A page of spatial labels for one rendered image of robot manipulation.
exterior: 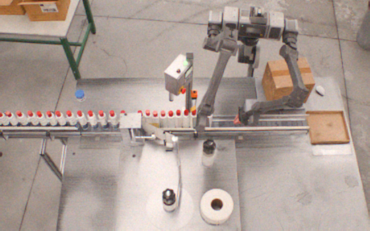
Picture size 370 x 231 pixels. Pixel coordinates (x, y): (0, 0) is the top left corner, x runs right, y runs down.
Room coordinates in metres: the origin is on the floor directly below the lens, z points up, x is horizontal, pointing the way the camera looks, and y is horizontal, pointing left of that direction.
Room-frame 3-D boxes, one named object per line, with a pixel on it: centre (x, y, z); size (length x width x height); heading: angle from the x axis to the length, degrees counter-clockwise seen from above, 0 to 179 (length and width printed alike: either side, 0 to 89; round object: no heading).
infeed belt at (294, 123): (1.32, -0.07, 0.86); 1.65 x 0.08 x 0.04; 91
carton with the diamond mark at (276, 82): (1.64, -0.76, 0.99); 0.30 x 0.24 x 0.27; 99
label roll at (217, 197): (0.70, -0.20, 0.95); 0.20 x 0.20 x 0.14
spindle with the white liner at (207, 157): (1.04, -0.15, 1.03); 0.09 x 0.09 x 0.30
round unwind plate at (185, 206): (0.72, 0.09, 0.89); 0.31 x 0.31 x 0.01
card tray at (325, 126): (1.34, -1.07, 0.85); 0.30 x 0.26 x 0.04; 91
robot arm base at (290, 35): (1.65, -0.68, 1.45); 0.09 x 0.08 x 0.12; 84
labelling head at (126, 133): (1.22, 0.35, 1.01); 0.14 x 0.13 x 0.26; 91
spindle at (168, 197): (0.72, 0.09, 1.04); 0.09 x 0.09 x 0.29
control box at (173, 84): (1.40, 0.04, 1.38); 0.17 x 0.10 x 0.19; 146
